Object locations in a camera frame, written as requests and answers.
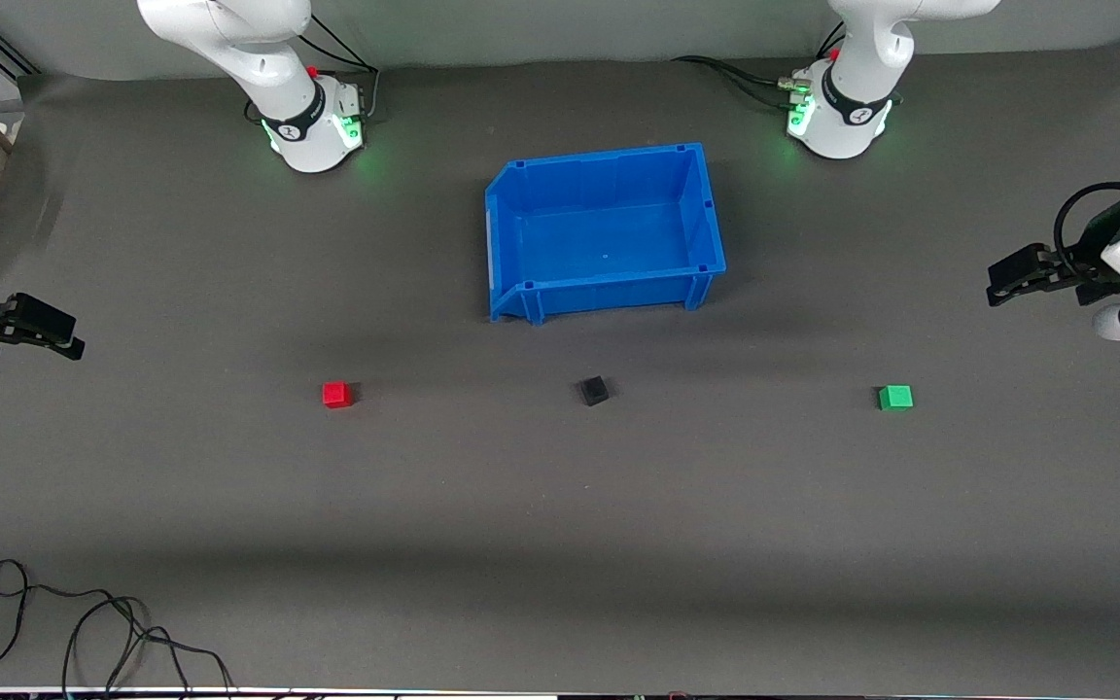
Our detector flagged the loose thin black cable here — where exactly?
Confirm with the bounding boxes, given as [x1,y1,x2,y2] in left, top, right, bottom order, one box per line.
[0,559,235,693]

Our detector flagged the aluminium frame rail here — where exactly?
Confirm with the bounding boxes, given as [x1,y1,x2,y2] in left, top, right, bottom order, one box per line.
[0,19,41,79]

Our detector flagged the dark grey table mat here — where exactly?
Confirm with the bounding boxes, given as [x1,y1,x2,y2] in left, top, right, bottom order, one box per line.
[0,34,1120,693]

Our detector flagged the black left arm wrist cable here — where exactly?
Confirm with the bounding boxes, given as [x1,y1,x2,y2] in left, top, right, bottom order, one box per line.
[1054,183,1120,285]

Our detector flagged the black left arm base cables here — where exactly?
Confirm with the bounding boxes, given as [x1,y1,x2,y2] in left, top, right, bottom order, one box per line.
[672,24,819,113]

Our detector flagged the black right arm base cables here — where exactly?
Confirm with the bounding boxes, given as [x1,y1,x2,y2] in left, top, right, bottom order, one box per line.
[244,15,381,127]

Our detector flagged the blue plastic storage bin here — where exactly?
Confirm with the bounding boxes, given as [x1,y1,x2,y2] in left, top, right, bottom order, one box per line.
[484,143,727,325]

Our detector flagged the black arm base cables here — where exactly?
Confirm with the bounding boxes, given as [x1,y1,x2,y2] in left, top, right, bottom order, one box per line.
[244,15,381,127]
[672,24,819,113]

